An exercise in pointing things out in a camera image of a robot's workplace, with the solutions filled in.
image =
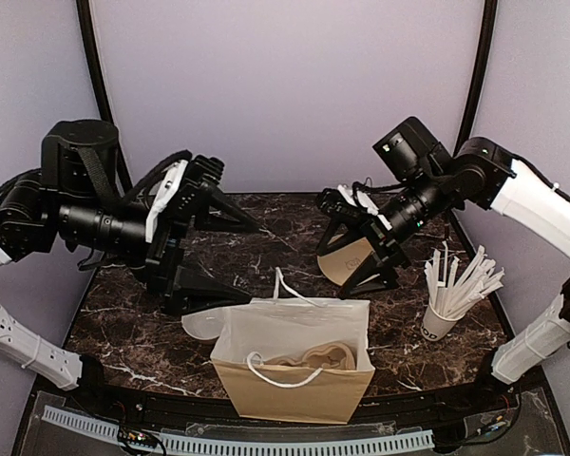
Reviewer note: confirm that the white wrapped straw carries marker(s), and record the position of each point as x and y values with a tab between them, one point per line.
458	290
450	284
428	270
440	267
482	280

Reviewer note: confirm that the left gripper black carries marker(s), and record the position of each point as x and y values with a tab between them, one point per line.
165	263

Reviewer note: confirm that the white slotted cable duct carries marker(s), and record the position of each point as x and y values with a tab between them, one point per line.
169	443

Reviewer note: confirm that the right black frame post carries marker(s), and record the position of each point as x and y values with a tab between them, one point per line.
478	73

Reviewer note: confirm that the small green circuit board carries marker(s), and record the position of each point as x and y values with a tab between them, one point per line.
131	437

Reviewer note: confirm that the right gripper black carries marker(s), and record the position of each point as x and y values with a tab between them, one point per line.
384	240

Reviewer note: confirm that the white paper cup holder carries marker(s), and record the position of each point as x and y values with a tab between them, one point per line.
434	326

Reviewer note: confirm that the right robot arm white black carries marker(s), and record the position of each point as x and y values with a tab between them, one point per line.
430	182

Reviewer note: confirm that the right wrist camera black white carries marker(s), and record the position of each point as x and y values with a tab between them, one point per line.
350	206

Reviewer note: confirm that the left black frame post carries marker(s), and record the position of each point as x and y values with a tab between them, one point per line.
92	57

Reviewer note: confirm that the white ceramic bowl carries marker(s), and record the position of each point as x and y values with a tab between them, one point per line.
205	326

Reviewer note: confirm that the brown paper bag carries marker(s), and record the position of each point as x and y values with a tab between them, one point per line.
288	324

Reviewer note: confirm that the brown cardboard cup carrier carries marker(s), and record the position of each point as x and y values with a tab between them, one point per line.
329	356

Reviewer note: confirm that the black frame post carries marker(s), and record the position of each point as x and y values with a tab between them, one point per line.
92	57
478	73

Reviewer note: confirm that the black front rail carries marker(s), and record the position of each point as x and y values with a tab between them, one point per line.
159	410

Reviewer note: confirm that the beige round plate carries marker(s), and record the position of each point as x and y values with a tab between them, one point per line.
338	266

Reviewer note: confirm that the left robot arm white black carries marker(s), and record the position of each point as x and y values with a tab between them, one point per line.
73	196

